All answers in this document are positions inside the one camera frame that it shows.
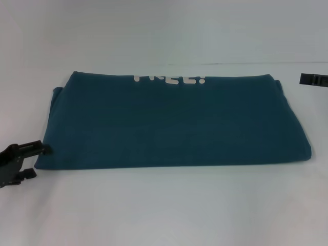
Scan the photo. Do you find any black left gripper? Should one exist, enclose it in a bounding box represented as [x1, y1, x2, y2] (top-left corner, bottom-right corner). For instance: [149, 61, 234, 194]
[0, 139, 54, 190]

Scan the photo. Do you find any teal blue shirt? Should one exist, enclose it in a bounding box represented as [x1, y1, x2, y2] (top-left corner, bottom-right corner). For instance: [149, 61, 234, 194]
[34, 70, 315, 170]

